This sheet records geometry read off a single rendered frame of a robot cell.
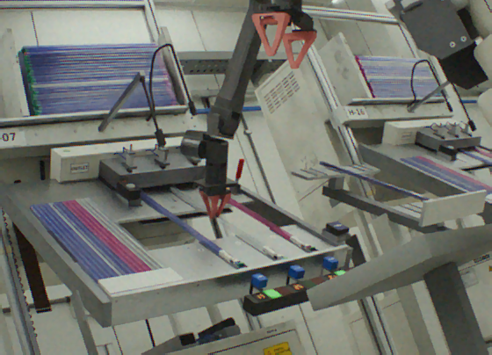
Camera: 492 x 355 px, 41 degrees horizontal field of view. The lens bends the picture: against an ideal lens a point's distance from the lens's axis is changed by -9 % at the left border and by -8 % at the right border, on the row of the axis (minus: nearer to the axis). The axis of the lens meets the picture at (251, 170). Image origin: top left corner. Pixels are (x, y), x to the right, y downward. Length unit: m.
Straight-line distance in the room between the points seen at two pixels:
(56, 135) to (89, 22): 2.37
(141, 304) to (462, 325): 0.65
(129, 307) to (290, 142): 1.78
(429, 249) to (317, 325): 3.18
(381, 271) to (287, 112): 2.02
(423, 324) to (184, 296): 0.77
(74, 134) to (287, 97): 1.23
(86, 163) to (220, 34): 2.93
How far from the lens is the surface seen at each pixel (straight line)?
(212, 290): 1.53
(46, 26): 4.26
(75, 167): 2.02
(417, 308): 1.98
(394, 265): 1.10
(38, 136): 2.07
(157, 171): 2.00
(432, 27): 1.28
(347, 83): 2.94
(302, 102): 2.99
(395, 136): 2.88
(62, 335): 3.46
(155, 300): 1.45
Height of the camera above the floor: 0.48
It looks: 17 degrees up
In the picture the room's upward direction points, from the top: 20 degrees counter-clockwise
